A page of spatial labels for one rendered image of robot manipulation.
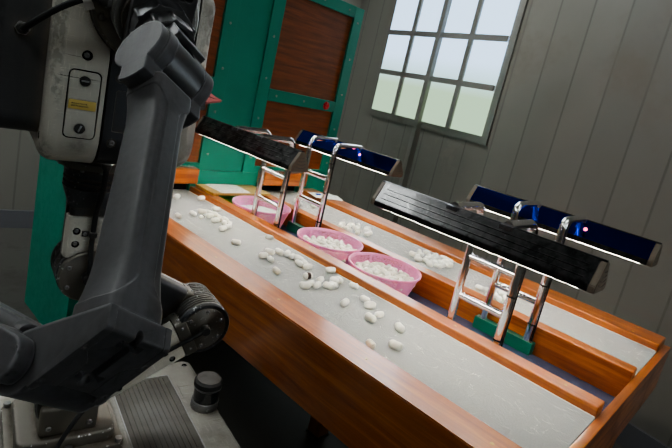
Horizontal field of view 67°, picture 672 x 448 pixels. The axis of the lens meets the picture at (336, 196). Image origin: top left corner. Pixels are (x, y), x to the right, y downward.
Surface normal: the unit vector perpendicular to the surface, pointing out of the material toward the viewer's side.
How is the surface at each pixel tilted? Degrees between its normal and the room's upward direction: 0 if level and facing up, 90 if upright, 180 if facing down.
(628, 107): 90
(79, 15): 90
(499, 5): 90
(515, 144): 90
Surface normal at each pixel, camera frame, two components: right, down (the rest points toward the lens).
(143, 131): -0.39, -0.52
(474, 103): -0.80, -0.06
